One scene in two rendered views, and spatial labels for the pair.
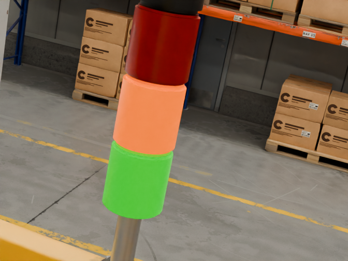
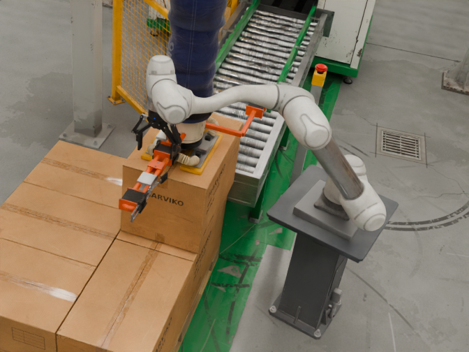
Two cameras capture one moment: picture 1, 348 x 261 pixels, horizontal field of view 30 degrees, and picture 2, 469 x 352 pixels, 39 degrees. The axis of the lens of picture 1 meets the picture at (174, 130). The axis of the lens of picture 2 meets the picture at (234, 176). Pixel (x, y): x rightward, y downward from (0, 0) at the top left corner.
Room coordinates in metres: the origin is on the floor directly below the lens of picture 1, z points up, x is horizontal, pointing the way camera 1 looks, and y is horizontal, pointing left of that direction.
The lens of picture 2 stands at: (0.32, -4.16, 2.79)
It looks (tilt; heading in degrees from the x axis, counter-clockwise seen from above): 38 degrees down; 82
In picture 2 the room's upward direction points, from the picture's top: 9 degrees clockwise
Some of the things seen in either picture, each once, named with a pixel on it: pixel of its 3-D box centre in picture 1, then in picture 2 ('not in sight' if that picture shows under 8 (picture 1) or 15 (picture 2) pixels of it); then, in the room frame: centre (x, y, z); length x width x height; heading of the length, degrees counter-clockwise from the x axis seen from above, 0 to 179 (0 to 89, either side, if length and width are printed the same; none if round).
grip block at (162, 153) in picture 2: not in sight; (165, 153); (0.32, -1.89, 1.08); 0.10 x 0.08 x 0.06; 161
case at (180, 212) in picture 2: not in sight; (183, 174); (0.42, -1.60, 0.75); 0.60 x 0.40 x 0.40; 71
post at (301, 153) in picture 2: not in sight; (303, 143); (1.16, -0.91, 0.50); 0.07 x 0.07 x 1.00; 72
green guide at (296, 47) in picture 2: not in sight; (299, 53); (1.23, 0.07, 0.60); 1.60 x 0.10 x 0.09; 72
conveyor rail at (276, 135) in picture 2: not in sight; (294, 90); (1.17, -0.29, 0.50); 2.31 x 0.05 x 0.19; 72
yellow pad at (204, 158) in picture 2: not in sight; (202, 149); (0.49, -1.68, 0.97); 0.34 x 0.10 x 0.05; 71
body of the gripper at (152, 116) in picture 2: not in sight; (158, 117); (0.28, -2.05, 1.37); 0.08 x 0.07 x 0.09; 161
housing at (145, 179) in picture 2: not in sight; (146, 182); (0.26, -2.09, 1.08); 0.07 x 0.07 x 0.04; 71
